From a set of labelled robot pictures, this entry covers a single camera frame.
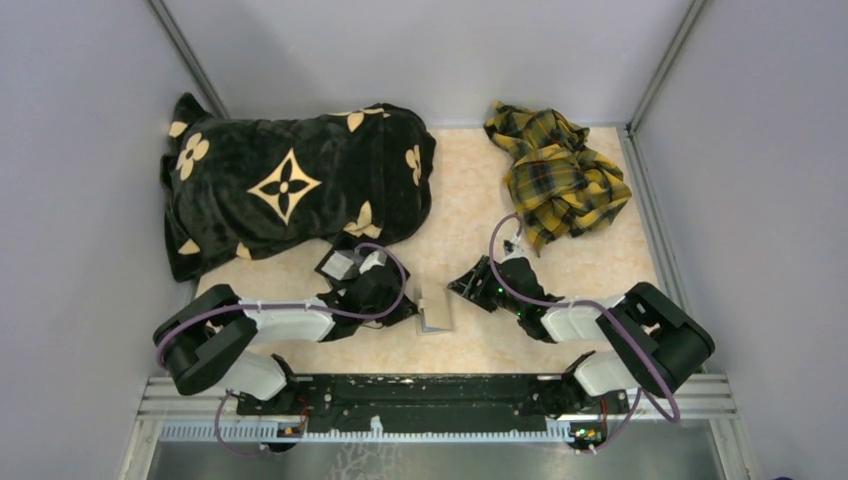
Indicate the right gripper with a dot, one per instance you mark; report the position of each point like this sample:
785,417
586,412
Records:
468,285

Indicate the white cable duct strip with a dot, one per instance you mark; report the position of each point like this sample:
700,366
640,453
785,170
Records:
271,432

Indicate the black rectangular box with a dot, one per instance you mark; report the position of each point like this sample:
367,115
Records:
348,245

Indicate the black floral plush blanket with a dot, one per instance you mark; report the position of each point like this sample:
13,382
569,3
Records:
253,188

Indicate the aluminium front rail frame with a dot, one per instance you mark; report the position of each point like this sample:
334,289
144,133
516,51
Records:
705,396

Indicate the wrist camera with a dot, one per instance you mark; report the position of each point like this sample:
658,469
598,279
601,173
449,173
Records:
512,250
374,259

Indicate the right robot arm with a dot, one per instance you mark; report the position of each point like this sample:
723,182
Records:
655,345

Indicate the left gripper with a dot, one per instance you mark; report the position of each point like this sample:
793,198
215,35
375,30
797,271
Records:
405,309

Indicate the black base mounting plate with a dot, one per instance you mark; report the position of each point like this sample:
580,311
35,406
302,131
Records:
421,404

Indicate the white card stack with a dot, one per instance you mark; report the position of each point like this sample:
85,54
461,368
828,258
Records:
339,267

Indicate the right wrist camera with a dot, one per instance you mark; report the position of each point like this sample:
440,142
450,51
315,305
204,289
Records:
512,250

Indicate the yellow plaid cloth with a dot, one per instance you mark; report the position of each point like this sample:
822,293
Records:
559,185

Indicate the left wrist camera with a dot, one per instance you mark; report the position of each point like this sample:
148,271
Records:
374,259

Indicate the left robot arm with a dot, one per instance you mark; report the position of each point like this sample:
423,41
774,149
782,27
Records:
206,344

